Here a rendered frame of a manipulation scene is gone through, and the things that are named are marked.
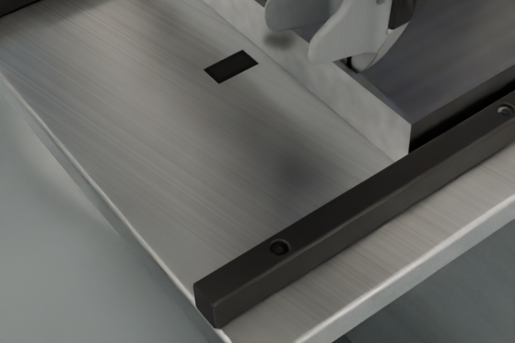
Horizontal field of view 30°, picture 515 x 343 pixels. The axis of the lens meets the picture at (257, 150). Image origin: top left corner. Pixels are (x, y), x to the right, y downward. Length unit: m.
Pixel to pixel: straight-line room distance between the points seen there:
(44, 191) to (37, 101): 1.17
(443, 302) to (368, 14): 0.67
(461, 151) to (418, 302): 0.67
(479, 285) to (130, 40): 0.56
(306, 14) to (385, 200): 0.11
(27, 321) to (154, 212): 1.08
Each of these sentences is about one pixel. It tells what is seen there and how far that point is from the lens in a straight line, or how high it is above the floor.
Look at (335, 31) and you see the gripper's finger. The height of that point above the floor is 0.96.
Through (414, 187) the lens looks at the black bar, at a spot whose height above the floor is 0.90.
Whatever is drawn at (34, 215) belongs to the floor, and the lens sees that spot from 1.72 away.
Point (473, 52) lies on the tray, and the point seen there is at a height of 0.88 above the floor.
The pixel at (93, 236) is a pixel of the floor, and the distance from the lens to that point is 1.66.
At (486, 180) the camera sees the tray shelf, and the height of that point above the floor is 0.88.
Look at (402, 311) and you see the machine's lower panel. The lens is 1.22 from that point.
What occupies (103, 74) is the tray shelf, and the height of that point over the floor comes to 0.88.
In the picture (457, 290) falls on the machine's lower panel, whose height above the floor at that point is 0.39.
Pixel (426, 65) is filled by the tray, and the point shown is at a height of 0.88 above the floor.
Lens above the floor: 1.26
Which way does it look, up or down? 46 degrees down
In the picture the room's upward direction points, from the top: 3 degrees counter-clockwise
